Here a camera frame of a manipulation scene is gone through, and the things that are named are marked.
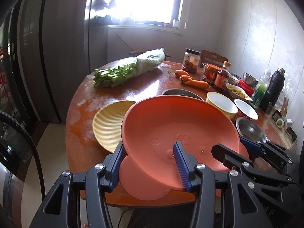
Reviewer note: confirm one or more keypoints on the round wooden table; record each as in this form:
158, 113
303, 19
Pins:
83, 137

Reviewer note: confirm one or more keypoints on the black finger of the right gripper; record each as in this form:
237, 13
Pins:
238, 165

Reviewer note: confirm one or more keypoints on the red chili sauce jar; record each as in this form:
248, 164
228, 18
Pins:
210, 72

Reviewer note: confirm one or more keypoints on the small steel bowl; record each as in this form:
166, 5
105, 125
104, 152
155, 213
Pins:
250, 80

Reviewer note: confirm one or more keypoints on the wooden chair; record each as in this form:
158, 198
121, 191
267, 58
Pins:
212, 58
138, 52

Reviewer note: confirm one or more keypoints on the drinking glass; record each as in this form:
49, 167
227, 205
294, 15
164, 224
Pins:
270, 110

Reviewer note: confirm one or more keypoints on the orange plastic plate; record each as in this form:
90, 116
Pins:
153, 127

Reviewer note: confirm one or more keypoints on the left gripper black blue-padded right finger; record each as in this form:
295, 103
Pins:
240, 208

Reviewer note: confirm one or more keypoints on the wooden chair back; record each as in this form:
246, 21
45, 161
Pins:
212, 58

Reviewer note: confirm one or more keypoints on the bagged celery bunch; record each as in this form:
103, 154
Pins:
139, 65

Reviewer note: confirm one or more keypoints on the red box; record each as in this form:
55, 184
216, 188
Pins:
248, 89

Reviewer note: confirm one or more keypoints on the brown sauce bottle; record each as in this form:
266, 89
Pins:
222, 77

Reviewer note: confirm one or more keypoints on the yellow enamel bowl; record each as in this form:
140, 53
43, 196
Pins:
223, 103

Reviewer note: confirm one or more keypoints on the black thermos flask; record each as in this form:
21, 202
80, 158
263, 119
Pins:
274, 89

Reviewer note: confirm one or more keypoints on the carrot far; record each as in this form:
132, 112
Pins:
179, 73

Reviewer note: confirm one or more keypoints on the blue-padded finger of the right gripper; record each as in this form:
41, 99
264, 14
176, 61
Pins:
254, 149

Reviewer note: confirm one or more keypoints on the dish with yellow food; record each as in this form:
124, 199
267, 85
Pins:
237, 92

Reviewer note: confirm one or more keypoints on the red white enamel bowl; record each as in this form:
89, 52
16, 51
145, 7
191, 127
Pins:
245, 110

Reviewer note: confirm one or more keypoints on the green liquid plastic bottle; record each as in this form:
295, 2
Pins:
260, 89

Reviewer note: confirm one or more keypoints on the window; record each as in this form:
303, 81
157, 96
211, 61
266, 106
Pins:
160, 15

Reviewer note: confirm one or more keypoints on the carrot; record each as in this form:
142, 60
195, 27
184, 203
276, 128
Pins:
188, 80
179, 73

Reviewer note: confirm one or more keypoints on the grey refrigerator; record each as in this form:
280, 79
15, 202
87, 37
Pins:
47, 49

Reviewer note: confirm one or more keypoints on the pickle jar black lid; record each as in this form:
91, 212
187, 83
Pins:
191, 61

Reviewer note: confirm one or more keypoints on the yellow shell-shaped plate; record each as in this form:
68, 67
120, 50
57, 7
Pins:
107, 124

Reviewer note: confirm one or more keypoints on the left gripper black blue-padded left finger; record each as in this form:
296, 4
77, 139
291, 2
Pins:
61, 206

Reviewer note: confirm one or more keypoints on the carrot near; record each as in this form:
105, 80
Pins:
188, 80

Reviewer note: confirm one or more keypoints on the metal pan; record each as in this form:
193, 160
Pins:
181, 92

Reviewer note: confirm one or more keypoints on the steel bowl behind jars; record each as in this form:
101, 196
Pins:
233, 80

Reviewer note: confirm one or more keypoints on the stainless steel bowl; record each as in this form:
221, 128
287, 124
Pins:
250, 130

